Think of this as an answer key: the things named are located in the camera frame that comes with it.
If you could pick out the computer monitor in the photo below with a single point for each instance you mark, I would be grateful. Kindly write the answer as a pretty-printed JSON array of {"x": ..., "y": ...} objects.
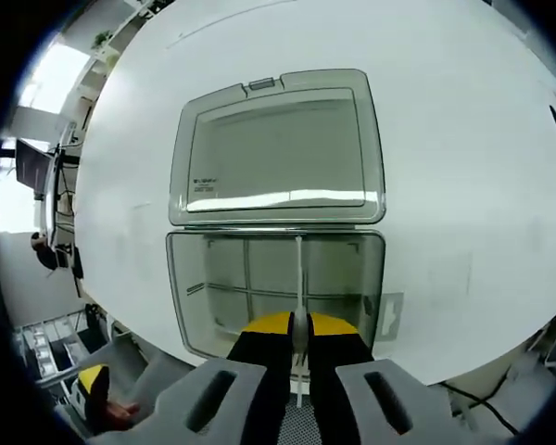
[{"x": 32, "y": 167}]

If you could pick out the clear grey guide fixture box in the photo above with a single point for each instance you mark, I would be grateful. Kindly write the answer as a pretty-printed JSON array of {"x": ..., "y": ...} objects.
[{"x": 278, "y": 153}]

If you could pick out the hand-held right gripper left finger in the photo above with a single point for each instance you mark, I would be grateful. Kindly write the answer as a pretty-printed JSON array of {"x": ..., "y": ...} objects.
[{"x": 255, "y": 371}]

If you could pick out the grey mesh office chair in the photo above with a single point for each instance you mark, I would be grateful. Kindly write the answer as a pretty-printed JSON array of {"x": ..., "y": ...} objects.
[{"x": 153, "y": 375}]

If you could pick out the person's left hand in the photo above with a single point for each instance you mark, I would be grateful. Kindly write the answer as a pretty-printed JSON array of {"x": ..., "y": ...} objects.
[{"x": 120, "y": 415}]

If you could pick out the potted plant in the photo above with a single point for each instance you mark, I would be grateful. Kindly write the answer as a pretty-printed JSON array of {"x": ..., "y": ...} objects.
[{"x": 100, "y": 39}]

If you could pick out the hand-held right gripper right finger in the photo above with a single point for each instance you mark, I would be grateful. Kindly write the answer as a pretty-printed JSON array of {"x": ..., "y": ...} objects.
[{"x": 338, "y": 371}]

